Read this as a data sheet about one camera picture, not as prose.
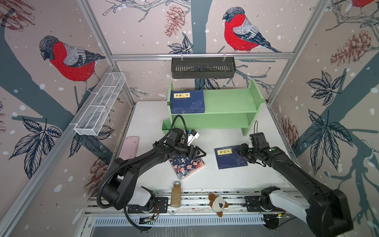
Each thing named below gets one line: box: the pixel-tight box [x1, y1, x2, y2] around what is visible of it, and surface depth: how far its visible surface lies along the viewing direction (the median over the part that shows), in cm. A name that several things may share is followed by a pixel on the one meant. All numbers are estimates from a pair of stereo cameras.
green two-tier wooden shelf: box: [161, 79, 265, 137], surface depth 85 cm
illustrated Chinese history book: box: [169, 155, 206, 181], surface depth 87 cm
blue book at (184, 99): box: [170, 89, 205, 110], surface depth 81 cm
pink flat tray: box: [118, 135, 140, 161], surface depth 99 cm
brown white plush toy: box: [208, 193, 230, 218], surface depth 74 cm
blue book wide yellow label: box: [170, 107, 206, 115], surface depth 79 cm
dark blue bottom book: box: [214, 145, 249, 170], surface depth 91 cm
